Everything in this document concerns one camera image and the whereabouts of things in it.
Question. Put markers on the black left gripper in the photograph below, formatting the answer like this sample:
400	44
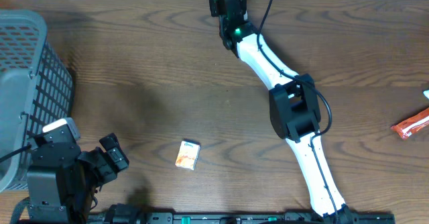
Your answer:
104	170

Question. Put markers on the orange tissue pack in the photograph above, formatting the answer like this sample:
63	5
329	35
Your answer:
187	155

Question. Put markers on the red snack packet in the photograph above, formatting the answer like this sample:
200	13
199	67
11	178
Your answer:
412	125

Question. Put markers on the teal wet wipes pack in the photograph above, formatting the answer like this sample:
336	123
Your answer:
426	93

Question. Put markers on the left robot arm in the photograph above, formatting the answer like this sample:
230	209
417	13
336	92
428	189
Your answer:
54	204

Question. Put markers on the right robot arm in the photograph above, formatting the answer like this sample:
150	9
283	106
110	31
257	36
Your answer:
293	105

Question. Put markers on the grey plastic basket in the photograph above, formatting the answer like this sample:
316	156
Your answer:
36	89

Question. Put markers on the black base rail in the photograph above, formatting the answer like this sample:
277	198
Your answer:
131	215

